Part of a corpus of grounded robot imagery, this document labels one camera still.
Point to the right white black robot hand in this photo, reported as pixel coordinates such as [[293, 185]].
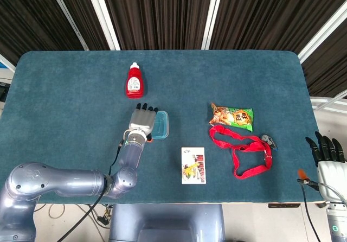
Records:
[[332, 177]]

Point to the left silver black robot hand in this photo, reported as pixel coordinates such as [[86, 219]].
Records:
[[142, 118]]

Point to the translucent blue plastic lid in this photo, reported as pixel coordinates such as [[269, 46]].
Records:
[[161, 125]]

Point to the clear plastic container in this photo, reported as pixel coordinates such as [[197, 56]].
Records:
[[167, 130]]

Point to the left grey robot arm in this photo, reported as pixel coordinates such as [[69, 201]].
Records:
[[67, 182]]

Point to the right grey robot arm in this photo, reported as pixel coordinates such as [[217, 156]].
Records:
[[337, 225]]

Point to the black equipment box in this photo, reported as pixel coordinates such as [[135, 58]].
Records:
[[2, 90]]

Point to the red ketchup squeeze bottle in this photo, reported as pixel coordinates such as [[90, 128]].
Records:
[[135, 86]]

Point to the black table control panel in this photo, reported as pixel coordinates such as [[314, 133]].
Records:
[[284, 205]]

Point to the teal table cloth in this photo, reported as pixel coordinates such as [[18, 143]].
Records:
[[81, 103]]

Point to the white printed card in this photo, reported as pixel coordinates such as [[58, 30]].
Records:
[[193, 155]]

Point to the small grey metal buckle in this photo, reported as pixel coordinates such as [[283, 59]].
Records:
[[267, 139]]

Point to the green orange snack bag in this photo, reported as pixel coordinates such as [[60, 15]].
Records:
[[233, 115]]

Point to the grey robot torso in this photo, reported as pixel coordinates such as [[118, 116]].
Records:
[[168, 220]]

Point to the dark brown pleated curtain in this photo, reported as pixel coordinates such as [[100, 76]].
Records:
[[162, 14]]

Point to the white blue panel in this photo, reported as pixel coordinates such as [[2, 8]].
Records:
[[5, 63]]

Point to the white metal frame rails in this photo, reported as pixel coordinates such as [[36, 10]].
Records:
[[325, 99]]

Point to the wide white frame post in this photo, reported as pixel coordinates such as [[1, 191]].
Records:
[[103, 15]]

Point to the thin white frame post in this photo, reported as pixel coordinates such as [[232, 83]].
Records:
[[67, 15]]

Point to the white slanted frame beam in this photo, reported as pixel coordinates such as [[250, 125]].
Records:
[[322, 33]]

